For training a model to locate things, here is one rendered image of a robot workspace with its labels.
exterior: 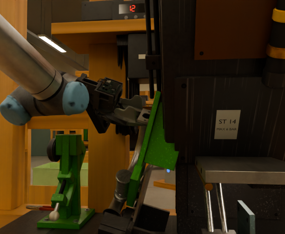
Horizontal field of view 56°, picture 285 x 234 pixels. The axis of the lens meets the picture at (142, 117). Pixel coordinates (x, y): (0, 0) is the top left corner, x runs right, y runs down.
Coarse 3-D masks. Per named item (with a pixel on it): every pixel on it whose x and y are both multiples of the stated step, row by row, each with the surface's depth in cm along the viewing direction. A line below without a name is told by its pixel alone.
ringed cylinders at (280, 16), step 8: (280, 0) 39; (280, 8) 39; (272, 16) 41; (280, 16) 39; (280, 24) 40; (272, 32) 42; (280, 32) 41; (272, 40) 42; (280, 40) 41; (272, 48) 42; (280, 48) 41; (272, 56) 43; (280, 56) 42; (272, 64) 43; (280, 64) 43; (264, 72) 45; (272, 72) 44; (280, 72) 43; (264, 80) 46; (272, 80) 44; (280, 80) 44
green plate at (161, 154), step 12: (156, 96) 59; (156, 108) 59; (156, 120) 60; (156, 132) 60; (144, 144) 59; (156, 144) 60; (168, 144) 60; (144, 156) 59; (156, 156) 60; (168, 156) 59; (144, 168) 68; (168, 168) 59
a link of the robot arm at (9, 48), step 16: (0, 16) 46; (0, 32) 45; (16, 32) 49; (0, 48) 46; (16, 48) 48; (32, 48) 52; (0, 64) 48; (16, 64) 49; (32, 64) 51; (48, 64) 55; (16, 80) 52; (32, 80) 53; (48, 80) 55; (64, 80) 59; (48, 96) 57; (64, 96) 58; (80, 96) 61; (48, 112) 63; (64, 112) 60; (80, 112) 61
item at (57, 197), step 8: (80, 160) 90; (72, 168) 85; (80, 168) 89; (64, 176) 82; (72, 176) 83; (64, 184) 82; (72, 184) 84; (56, 192) 82; (64, 192) 82; (72, 192) 82; (56, 200) 77; (64, 200) 78
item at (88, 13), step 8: (104, 0) 93; (112, 0) 93; (120, 0) 92; (88, 8) 93; (96, 8) 93; (104, 8) 93; (112, 8) 92; (88, 16) 93; (96, 16) 93; (104, 16) 93; (112, 16) 92
